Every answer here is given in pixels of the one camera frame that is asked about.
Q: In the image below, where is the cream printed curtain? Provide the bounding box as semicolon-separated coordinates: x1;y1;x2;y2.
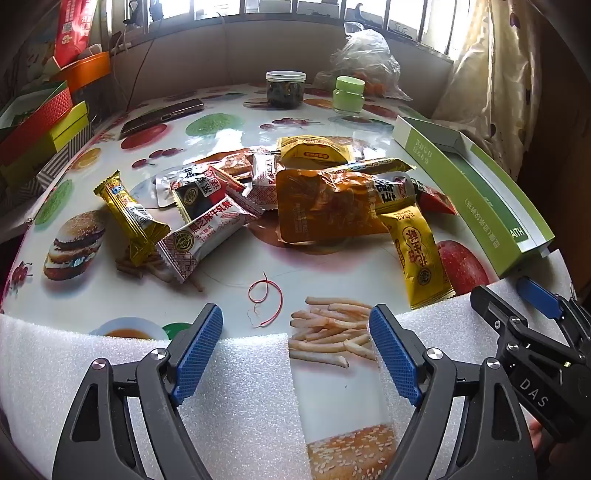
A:
431;0;546;176

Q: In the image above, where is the silver orange snack pouch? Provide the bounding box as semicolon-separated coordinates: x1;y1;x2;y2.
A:
154;147;278;208

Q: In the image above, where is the red string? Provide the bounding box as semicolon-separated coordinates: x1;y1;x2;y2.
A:
247;272;285;329

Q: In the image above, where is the red paper bag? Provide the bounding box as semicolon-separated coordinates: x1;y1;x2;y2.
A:
53;0;100;70

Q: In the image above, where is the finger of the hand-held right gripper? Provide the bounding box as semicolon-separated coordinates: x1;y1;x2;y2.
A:
470;285;583;365
516;276;591;342

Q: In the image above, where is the yellow snack packet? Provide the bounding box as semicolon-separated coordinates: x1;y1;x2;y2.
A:
381;210;456;311

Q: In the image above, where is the small white red-patterned packet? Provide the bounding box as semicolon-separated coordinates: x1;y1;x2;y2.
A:
252;154;283;213
231;185;278;219

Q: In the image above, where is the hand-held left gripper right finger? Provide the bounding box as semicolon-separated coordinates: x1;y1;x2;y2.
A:
368;303;539;480

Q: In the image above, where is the white foam sheet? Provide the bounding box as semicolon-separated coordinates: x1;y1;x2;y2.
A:
379;276;580;480
0;315;309;480

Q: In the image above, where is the clear plastic bag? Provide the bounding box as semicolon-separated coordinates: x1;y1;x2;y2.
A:
314;28;414;102

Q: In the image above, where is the orange box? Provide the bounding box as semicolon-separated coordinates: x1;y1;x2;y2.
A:
53;51;112;93

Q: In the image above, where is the printed food tablecloth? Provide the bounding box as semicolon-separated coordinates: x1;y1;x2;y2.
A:
0;82;575;480

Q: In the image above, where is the large white red-patterned candy packet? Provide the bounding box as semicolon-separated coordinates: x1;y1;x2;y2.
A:
156;198;260;283

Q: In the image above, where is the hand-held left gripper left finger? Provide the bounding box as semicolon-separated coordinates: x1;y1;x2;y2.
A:
53;303;225;480

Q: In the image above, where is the red black snack packet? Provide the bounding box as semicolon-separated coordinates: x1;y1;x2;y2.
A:
171;166;246;223

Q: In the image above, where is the large orange snack pouch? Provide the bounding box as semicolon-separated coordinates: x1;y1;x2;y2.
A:
276;168;402;245

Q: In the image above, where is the long gold snack bar packet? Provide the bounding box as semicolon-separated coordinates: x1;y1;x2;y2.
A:
332;157;416;179

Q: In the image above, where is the yellow-green box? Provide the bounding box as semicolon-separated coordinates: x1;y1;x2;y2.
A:
0;100;90;185

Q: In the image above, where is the dark jar with pale lid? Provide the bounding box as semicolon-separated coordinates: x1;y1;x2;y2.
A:
265;71;307;110

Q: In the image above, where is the green cardboard box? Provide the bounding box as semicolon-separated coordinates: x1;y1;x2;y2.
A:
392;115;555;278

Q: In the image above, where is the dark smartphone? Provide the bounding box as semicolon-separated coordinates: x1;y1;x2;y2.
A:
119;98;205;140

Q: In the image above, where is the green jar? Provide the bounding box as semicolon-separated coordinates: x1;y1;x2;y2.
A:
332;76;366;115

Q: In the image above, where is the striped grey box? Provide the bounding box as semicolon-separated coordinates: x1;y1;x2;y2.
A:
34;124;95;192

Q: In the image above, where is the yellow round pastry packet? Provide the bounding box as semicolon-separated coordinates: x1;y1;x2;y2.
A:
277;135;357;169

